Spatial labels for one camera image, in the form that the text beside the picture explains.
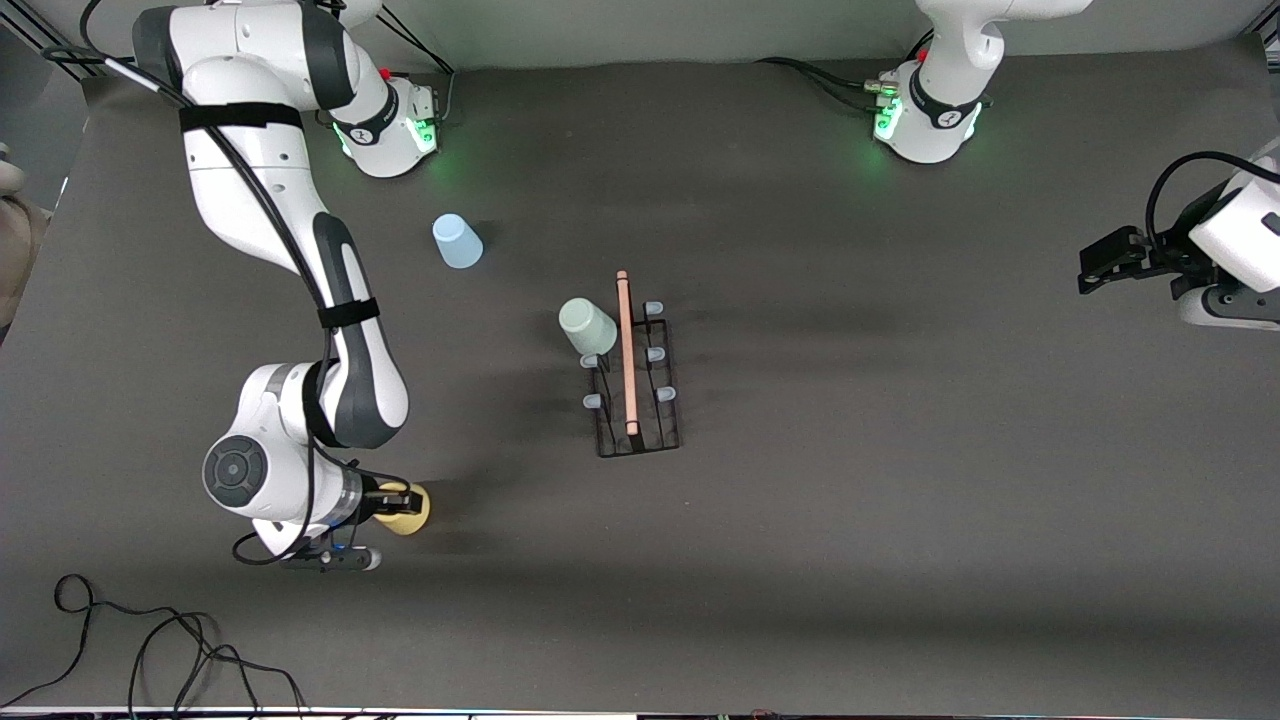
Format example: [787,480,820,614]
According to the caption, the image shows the yellow plastic cup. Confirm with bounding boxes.
[378,483,432,537]

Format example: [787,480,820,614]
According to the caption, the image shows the black wire cup holder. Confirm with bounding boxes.
[583,270,683,460]

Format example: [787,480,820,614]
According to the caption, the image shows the pale green plastic cup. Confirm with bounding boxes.
[558,297,619,358]

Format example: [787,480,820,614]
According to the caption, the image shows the light blue plastic cup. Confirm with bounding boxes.
[432,213,485,270]

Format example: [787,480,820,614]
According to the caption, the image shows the dark grey table mat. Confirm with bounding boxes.
[0,35,1280,713]

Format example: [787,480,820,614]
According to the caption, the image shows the person in beige clothing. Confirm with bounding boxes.
[0,145,53,343]

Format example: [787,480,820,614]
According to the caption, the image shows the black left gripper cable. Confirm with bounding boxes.
[1145,151,1280,251]

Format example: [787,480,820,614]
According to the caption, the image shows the loose black floor cable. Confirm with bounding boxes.
[0,574,311,720]

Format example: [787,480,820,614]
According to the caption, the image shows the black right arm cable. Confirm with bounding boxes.
[38,0,421,567]

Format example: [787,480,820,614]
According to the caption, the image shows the black left arm base cables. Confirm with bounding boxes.
[755,30,936,113]

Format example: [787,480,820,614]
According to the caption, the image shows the black arm base cables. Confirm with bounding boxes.
[755,30,936,113]
[375,5,457,127]

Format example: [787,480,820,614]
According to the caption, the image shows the black right arm base cables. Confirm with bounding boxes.
[375,5,457,127]

